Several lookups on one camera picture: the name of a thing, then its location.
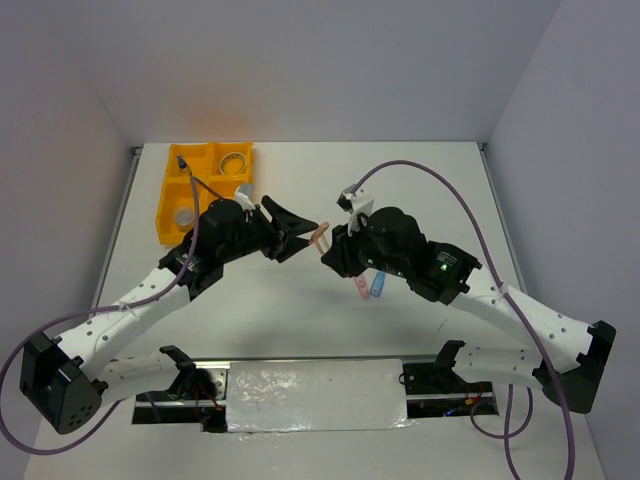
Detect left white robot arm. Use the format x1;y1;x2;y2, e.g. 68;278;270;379
20;196;318;435

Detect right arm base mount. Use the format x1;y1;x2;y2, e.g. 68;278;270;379
398;362;498;420

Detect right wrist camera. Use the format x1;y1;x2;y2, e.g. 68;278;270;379
337;185;374;236

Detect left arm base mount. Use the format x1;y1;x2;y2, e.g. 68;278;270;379
132;360;230;434

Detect beige masking tape roll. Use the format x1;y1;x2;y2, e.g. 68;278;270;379
219;152;248;176

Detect clear round pin jar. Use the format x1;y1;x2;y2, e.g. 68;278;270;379
172;206;196;231

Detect yellow four-compartment tray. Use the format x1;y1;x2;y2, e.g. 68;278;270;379
155;142;254;246

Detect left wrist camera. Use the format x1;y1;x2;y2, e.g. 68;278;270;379
233;182;255;210

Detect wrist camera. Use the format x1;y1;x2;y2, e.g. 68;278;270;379
337;185;374;236
233;182;255;210

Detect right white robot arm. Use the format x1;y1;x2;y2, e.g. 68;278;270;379
321;207;616;414

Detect small purple-capped glue bottle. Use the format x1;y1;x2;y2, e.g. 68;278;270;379
176;155;192;176

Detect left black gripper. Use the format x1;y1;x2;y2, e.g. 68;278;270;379
219;195;319;264

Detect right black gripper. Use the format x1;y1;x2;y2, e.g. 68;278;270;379
321;213;407;277

